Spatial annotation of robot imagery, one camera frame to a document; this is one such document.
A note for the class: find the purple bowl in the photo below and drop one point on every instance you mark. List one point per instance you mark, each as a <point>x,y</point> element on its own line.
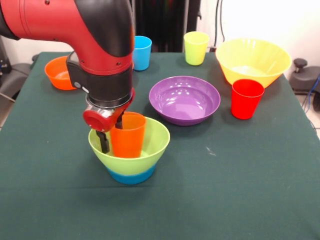
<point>185,100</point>

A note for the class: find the dark grey chair base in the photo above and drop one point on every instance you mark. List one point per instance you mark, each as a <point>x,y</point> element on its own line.
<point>15,77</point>

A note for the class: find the orange cup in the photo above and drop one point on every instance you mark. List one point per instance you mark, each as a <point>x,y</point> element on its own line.
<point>127,140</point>

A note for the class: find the orange bowl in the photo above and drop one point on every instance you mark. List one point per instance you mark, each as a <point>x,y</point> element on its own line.
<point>58,75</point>

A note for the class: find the black chair base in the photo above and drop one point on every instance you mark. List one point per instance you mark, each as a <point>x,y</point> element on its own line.
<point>302,77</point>

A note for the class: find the large yellow bowl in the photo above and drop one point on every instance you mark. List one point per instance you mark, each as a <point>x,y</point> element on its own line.
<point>252,60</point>

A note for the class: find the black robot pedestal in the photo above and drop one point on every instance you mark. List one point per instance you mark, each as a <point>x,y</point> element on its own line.
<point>170,20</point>

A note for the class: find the lime green cup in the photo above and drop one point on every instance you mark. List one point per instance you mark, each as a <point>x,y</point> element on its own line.
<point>196,50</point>

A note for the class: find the blue bowl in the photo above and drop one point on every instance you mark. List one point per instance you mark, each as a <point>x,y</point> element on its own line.
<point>132,178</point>

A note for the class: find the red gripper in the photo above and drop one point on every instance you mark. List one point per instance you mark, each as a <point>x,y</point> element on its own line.
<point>100,121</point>

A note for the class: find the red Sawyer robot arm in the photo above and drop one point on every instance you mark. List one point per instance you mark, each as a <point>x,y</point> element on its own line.
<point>75,25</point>

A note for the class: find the red cup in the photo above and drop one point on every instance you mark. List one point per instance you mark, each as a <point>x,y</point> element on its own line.
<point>246,100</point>

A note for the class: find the green bowl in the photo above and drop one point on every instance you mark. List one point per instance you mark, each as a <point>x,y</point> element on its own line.
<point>150,155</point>

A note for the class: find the dark green tablecloth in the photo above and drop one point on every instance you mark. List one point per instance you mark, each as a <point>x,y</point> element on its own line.
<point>160,207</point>

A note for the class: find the blue cup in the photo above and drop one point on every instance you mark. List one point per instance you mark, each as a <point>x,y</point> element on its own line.
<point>142,52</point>

